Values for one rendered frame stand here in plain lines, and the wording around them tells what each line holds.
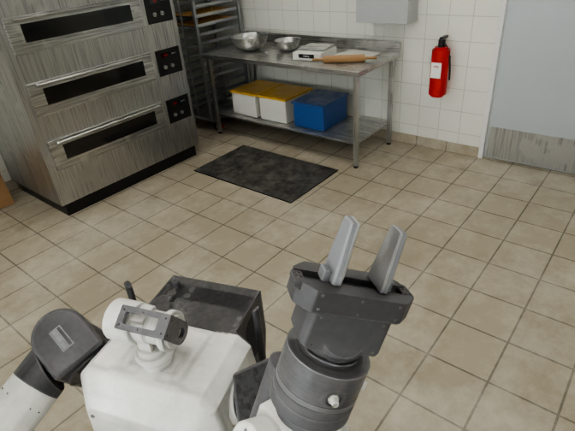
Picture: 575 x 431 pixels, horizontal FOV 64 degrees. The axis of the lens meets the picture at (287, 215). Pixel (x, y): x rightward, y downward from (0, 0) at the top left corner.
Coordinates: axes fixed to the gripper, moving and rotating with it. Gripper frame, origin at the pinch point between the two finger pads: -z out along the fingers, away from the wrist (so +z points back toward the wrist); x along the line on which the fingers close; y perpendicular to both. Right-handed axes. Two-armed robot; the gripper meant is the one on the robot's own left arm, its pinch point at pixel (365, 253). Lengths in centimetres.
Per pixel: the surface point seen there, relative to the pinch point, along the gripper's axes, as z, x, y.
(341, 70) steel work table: -13, -107, 345
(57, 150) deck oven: 105, 96, 339
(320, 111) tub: 28, -113, 385
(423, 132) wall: 19, -215, 371
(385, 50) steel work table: -41, -156, 387
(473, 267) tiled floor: 75, -179, 190
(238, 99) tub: 47, -47, 469
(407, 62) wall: -36, -177, 379
